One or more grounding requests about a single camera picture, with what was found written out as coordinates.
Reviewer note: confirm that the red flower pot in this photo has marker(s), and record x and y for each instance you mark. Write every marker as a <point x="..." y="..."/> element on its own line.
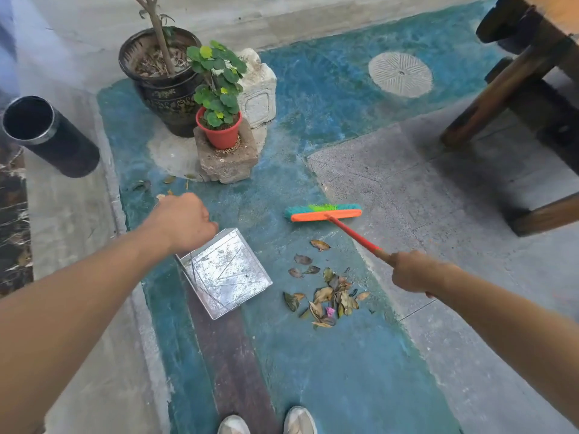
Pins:
<point x="220" y="136"/>

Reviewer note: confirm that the orange broom with green bristles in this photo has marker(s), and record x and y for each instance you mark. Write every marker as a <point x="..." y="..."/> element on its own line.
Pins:
<point x="323" y="214"/>

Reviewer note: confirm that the person's right forearm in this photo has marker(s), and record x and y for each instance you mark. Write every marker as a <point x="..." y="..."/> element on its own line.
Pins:
<point x="511" y="325"/>

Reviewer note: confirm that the person's right fingers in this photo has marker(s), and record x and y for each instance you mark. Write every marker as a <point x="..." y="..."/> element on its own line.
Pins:
<point x="400" y="273"/>

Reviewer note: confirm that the black cylinder bin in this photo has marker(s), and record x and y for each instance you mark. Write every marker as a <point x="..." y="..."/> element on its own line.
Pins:
<point x="59" y="144"/>

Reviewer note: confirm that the pile of dry leaves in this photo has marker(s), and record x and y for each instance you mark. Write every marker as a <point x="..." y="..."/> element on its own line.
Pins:
<point x="330" y="296"/>

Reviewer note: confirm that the white carved stone ornament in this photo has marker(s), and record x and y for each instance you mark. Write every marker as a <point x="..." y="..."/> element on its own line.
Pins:
<point x="258" y="92"/>

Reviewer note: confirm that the round stone drain cover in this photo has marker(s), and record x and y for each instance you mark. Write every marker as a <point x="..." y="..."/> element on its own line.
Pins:
<point x="400" y="74"/>

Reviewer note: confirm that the person's left forearm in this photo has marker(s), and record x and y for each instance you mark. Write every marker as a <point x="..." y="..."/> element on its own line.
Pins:
<point x="68" y="320"/>

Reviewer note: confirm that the green round-leaf plant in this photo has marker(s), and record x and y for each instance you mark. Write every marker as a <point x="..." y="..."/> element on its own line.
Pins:
<point x="219" y="81"/>

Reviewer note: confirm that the person's right hand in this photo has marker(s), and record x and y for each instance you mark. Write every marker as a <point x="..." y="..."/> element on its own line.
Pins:
<point x="416" y="272"/>

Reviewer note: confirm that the small tree with bare trunk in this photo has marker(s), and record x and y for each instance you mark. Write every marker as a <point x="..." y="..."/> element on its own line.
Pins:
<point x="159" y="31"/>

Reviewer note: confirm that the dark wooden table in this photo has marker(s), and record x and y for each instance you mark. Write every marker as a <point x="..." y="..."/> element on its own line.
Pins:
<point x="511" y="81"/>

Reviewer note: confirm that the person's left white shoe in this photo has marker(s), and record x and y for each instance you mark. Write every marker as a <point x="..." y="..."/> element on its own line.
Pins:
<point x="233" y="425"/>

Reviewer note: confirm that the large dark glazed plant pot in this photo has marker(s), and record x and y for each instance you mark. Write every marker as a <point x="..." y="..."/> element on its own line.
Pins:
<point x="169" y="101"/>

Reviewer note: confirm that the rough stone block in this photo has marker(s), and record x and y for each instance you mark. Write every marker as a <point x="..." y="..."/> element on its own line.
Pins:
<point x="226" y="164"/>

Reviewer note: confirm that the person's left fingers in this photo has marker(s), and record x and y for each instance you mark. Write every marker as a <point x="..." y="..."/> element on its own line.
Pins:
<point x="208" y="230"/>

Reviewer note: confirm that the metal dustpan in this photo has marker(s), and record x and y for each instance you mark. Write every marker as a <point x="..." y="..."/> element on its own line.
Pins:
<point x="226" y="273"/>

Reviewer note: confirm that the person's left hand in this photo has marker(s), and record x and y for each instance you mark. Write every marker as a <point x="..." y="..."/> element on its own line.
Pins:
<point x="183" y="223"/>

